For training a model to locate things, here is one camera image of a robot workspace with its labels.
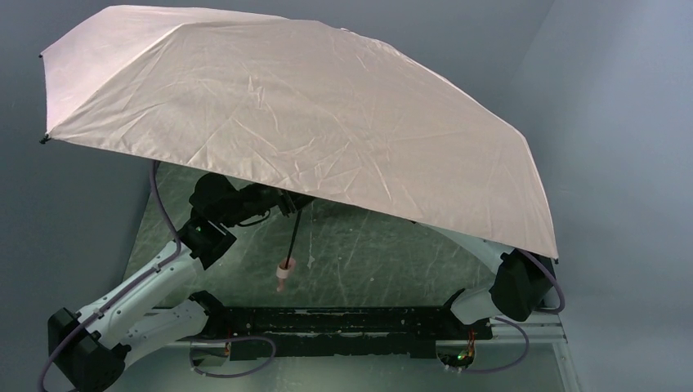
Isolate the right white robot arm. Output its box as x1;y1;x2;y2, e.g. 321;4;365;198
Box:
432;226;555;325

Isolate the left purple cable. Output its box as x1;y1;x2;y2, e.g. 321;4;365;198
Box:
36;159;277;392

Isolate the pink folding umbrella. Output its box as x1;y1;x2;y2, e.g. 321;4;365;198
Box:
41;5;559;259

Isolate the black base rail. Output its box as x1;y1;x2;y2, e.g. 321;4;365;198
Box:
207;306;492;359

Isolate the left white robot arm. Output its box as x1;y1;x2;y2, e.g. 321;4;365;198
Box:
47;173;314;391

